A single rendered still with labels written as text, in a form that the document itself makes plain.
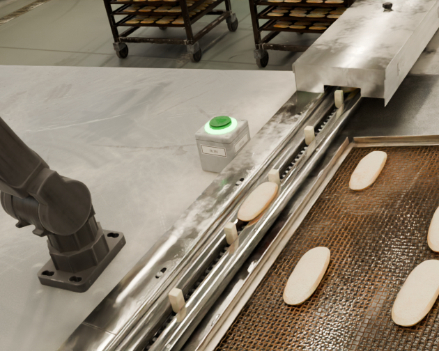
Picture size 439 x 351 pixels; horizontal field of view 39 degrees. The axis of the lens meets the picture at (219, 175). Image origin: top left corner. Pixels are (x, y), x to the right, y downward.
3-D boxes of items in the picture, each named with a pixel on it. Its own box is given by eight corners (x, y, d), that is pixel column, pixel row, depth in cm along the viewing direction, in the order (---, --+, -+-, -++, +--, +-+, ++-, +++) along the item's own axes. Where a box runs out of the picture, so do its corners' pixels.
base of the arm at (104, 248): (83, 232, 99) (37, 283, 90) (68, 192, 94) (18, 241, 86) (128, 240, 95) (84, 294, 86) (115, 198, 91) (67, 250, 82)
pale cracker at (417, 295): (419, 260, 67) (417, 251, 66) (454, 264, 64) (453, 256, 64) (383, 323, 60) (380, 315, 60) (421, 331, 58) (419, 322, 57)
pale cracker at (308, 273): (308, 248, 75) (306, 241, 74) (337, 249, 73) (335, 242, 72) (276, 304, 68) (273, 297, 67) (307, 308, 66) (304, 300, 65)
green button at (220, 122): (217, 122, 108) (215, 114, 107) (237, 125, 106) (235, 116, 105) (205, 133, 105) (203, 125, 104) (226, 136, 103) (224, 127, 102)
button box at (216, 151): (224, 164, 116) (214, 112, 110) (261, 170, 112) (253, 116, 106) (202, 188, 110) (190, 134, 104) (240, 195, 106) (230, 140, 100)
